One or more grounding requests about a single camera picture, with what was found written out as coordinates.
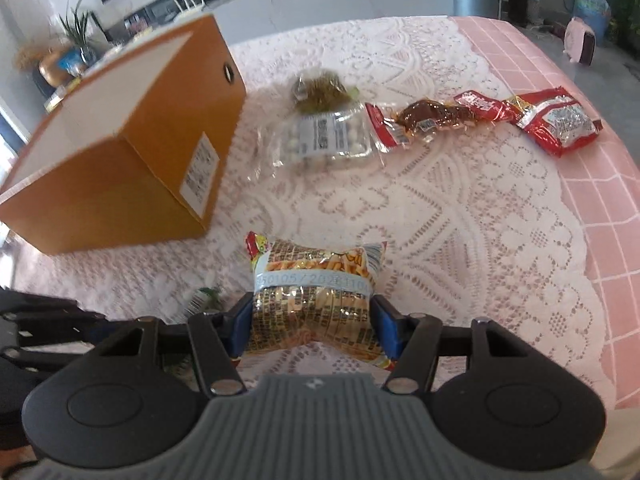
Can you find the green striped snack packet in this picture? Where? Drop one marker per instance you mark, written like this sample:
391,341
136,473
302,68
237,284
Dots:
202,302

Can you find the red foil snack packet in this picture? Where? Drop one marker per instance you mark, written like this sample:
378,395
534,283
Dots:
555,120

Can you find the small potted grass plant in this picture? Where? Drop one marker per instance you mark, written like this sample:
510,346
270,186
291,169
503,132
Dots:
80,35

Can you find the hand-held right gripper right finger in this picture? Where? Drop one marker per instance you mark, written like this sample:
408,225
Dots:
382,325

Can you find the clear pickled greens packet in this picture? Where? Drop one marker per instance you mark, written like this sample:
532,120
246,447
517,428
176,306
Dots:
320,90

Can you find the white router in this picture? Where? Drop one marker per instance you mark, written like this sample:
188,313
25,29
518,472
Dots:
187,2

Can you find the orange cardboard box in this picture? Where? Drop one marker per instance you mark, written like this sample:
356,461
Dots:
110,180

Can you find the white lace tablecloth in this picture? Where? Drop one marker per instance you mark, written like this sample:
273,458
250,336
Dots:
450,240

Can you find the clear white balls packet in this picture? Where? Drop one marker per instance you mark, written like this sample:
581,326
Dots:
320,140

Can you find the golden noodle snack packet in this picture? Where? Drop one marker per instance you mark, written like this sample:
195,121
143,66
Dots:
310,305

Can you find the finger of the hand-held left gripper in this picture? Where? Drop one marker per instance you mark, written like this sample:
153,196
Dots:
50,327

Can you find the brown drumstick snack packet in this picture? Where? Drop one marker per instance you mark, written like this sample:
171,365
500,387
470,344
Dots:
430,115

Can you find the pink checked tablecloth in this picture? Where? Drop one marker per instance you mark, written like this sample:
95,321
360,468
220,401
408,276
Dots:
615,200

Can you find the golden round vase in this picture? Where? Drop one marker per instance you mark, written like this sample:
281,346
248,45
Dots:
55,67

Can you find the pink space heater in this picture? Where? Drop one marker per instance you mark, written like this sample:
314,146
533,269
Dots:
581,42

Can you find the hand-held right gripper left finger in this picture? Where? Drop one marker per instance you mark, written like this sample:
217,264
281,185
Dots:
241,325

